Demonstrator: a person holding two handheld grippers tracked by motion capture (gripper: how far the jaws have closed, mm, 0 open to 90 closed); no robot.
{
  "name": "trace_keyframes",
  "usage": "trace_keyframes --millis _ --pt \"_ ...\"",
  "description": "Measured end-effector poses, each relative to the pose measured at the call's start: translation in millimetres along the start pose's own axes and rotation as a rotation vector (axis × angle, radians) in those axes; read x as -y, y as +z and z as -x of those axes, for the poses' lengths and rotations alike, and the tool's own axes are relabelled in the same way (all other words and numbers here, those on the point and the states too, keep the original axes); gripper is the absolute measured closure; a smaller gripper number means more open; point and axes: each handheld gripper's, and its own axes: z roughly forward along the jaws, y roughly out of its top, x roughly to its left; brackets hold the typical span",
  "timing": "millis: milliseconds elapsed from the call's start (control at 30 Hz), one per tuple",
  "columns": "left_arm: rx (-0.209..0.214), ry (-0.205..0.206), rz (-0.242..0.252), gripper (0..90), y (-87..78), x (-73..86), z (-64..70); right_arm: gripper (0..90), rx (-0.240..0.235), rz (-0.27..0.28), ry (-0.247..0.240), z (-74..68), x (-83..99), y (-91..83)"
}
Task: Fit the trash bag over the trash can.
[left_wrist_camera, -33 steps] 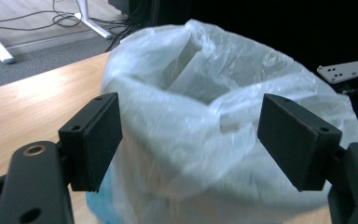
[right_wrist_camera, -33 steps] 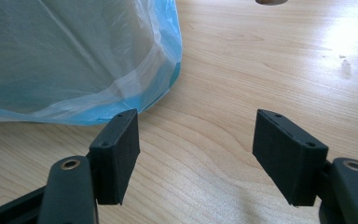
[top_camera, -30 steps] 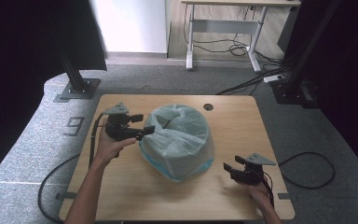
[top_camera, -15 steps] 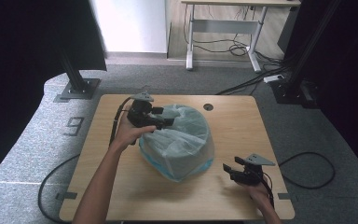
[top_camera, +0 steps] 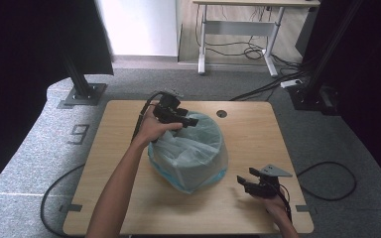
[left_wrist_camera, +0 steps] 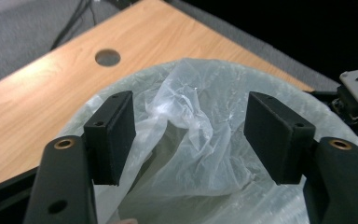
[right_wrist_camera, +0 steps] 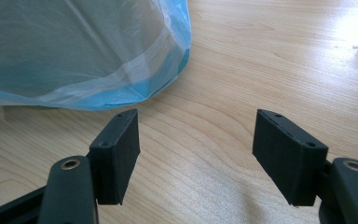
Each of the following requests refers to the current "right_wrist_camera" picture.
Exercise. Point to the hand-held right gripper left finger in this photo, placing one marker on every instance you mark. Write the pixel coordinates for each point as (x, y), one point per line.
(116, 158)

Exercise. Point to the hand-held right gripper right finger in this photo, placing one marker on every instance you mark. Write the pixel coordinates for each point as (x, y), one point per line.
(292, 158)

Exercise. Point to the white and blue plastic bag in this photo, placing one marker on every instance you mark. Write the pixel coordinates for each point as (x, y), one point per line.
(155, 84)

